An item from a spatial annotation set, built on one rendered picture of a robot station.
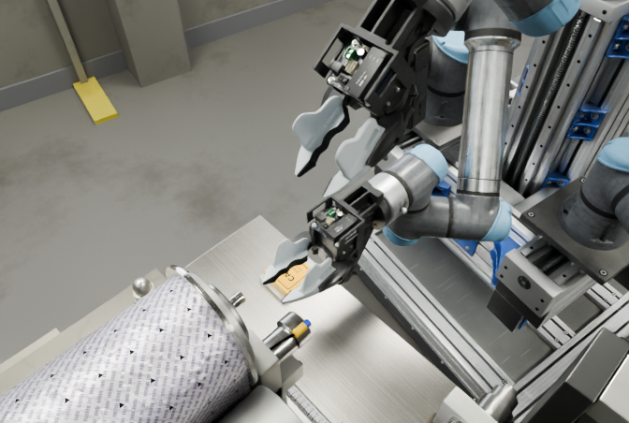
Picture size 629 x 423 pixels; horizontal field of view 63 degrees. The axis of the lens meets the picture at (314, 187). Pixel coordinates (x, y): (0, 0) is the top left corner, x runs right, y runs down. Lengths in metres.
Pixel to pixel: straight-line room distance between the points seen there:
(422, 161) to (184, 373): 0.52
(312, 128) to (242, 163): 1.96
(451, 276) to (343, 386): 1.04
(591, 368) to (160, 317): 0.34
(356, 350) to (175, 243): 1.42
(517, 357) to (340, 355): 0.96
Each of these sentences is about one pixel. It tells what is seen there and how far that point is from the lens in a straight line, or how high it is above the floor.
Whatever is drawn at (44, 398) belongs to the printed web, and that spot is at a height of 1.31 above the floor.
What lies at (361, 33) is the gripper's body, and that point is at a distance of 0.50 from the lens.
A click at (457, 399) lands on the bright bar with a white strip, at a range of 0.30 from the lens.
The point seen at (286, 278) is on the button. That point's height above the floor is 0.92.
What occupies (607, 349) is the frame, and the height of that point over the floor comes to 1.44.
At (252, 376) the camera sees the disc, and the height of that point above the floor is 1.25.
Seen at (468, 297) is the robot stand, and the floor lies 0.21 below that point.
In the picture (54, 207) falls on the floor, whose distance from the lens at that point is 2.55.
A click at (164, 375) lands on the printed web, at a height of 1.30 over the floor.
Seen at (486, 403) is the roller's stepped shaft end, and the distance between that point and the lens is 0.43.
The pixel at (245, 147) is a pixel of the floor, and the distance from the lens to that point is 2.57.
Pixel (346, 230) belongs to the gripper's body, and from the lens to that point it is 0.73.
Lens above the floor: 1.73
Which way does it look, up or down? 47 degrees down
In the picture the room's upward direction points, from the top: straight up
